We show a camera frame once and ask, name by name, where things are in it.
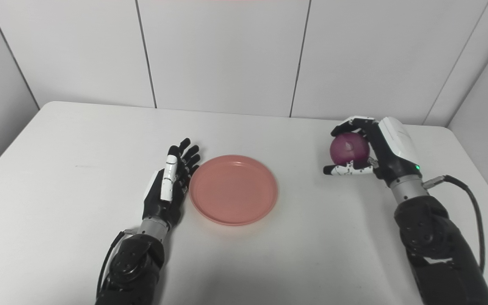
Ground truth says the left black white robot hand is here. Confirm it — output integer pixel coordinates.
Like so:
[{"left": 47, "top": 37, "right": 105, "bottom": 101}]
[{"left": 142, "top": 138, "right": 201, "bottom": 229}]

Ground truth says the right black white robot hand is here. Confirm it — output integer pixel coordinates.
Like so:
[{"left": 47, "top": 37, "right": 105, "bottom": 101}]
[{"left": 323, "top": 116, "right": 422, "bottom": 188}]

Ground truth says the purple red onion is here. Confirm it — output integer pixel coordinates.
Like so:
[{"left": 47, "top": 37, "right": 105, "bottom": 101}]
[{"left": 330, "top": 132, "right": 371, "bottom": 166}]

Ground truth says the pink plastic plate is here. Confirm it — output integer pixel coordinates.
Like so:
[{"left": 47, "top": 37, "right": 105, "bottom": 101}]
[{"left": 189, "top": 155, "right": 279, "bottom": 226}]

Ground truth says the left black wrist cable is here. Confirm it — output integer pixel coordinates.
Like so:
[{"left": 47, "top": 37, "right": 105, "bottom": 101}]
[{"left": 96, "top": 229, "right": 139, "bottom": 297}]

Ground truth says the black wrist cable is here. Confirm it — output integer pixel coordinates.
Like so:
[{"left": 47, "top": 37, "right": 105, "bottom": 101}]
[
  {"left": 96, "top": 229, "right": 139, "bottom": 297},
  {"left": 422, "top": 175, "right": 487, "bottom": 274}
]

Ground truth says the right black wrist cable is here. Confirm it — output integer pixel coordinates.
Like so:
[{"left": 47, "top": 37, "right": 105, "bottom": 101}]
[{"left": 422, "top": 175, "right": 487, "bottom": 274}]

